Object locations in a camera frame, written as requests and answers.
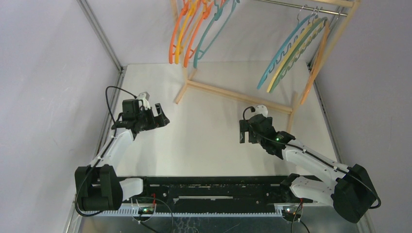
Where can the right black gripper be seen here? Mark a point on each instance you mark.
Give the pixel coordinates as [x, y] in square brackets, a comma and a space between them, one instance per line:
[246, 130]

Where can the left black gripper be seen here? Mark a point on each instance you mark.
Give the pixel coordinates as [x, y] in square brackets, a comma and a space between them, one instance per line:
[156, 122]

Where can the yellow-orange plastic hanger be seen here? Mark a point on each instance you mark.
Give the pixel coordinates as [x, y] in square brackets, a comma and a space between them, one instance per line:
[186, 24]

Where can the orange plastic hanger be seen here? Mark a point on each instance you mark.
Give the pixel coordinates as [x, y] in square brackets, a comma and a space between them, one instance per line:
[180, 10]
[206, 6]

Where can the blue wavy hanger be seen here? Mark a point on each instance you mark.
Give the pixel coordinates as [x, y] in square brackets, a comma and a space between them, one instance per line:
[286, 46]

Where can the teal plastic hanger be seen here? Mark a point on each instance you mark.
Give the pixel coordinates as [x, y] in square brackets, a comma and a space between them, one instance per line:
[221, 9]

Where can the pale green wavy hanger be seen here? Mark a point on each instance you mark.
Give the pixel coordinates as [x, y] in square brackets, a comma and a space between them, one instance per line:
[301, 45]

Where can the light orange wavy hanger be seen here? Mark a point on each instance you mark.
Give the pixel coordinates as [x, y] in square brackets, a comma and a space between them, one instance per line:
[316, 65]

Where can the pale yellow wavy hanger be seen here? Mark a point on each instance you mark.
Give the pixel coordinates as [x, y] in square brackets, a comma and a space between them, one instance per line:
[277, 70]

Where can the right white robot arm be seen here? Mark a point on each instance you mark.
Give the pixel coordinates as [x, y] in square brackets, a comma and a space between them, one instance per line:
[348, 189]

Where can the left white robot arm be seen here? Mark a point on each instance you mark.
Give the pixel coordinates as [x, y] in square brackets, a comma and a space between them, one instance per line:
[98, 188]

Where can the left circuit board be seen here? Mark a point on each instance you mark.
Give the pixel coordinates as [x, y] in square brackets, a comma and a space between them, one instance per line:
[146, 210]

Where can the circuit board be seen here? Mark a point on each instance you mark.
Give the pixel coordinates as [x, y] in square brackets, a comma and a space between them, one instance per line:
[290, 214]
[146, 210]

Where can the right circuit board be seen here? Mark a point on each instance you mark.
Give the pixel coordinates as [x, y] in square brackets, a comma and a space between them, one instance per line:
[290, 214]

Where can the metal hanging rod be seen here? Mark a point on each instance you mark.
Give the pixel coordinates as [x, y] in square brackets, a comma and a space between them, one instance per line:
[305, 7]

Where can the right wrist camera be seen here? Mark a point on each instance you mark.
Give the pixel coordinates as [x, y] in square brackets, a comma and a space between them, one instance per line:
[260, 110]

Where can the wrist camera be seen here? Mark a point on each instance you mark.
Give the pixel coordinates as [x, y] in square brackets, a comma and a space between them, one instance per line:
[143, 101]
[260, 110]

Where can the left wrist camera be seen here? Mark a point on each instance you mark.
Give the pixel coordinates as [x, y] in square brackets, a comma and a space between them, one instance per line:
[143, 101]

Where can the wooden clothes rack frame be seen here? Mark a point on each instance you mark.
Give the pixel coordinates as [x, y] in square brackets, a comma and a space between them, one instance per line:
[189, 72]

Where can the left aluminium frame post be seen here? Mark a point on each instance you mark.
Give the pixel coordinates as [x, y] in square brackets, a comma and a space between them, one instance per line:
[110, 96]

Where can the aluminium frame post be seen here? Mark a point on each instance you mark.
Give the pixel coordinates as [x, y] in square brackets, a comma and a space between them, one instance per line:
[321, 91]
[110, 96]

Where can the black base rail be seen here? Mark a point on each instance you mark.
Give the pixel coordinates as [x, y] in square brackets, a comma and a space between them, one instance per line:
[225, 195]

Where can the right aluminium frame post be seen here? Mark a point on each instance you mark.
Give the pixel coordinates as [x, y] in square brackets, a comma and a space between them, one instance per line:
[321, 91]

